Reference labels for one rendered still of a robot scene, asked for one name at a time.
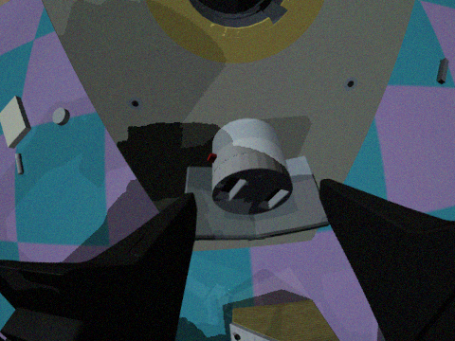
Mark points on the dark grey cylinder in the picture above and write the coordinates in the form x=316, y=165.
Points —
x=443, y=71

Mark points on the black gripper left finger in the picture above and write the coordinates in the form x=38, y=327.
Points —
x=130, y=292

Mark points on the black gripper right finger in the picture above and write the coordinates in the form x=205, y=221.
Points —
x=403, y=259

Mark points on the grey cylinder with two slots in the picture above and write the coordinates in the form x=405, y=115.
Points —
x=249, y=172

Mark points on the small grey cylinder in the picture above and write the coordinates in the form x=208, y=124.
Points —
x=19, y=164

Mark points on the grey short cylinder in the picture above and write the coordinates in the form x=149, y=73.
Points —
x=60, y=116

